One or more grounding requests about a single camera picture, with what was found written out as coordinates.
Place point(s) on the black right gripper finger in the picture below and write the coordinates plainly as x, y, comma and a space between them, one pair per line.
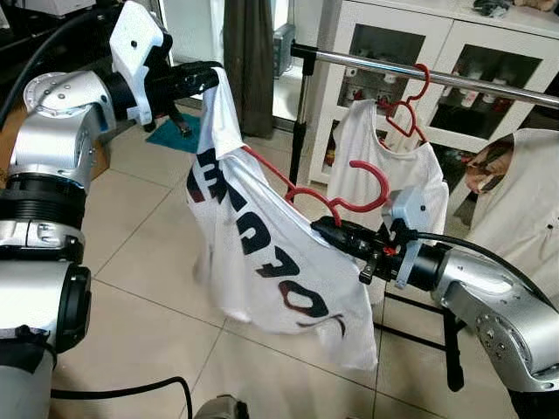
336, 242
336, 227

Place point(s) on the red clothes hanger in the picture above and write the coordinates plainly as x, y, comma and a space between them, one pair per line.
427, 80
384, 188

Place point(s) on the white t-shirt with dark print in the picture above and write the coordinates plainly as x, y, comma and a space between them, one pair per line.
244, 279

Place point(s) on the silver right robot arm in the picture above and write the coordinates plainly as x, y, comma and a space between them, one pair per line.
498, 305

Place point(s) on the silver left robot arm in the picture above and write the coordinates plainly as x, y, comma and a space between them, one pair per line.
61, 122

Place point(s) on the glass balcony door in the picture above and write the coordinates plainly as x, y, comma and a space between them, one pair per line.
196, 35

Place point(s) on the grey curtain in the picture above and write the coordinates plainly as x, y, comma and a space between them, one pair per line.
249, 70

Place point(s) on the teal floor mat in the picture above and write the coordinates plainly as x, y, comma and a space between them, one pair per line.
166, 141

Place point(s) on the plain white t-shirt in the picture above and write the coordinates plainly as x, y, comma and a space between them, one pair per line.
349, 166

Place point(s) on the black desk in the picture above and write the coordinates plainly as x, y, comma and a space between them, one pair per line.
83, 48

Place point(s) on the small printed cardboard box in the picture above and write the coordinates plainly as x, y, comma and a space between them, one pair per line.
100, 166

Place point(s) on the white box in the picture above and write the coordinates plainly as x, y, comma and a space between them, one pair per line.
65, 6

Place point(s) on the cream buttoned garment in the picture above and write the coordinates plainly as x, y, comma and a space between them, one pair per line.
524, 227

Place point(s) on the tan plush toy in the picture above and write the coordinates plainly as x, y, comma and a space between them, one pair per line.
537, 4

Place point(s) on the dark grey small toy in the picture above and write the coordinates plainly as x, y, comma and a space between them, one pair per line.
493, 7

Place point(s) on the grey robot leg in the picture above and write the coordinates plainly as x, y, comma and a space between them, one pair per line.
221, 408

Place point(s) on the white glass door cabinet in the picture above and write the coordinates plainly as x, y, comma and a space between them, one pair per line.
463, 35

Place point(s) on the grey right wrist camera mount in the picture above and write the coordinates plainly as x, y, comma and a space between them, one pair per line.
406, 209

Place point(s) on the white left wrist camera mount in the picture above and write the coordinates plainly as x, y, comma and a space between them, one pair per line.
135, 39

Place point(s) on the black clothes rack frame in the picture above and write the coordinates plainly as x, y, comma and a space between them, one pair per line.
300, 131

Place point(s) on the chrome clothes rack rail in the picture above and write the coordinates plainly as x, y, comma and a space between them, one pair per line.
367, 63

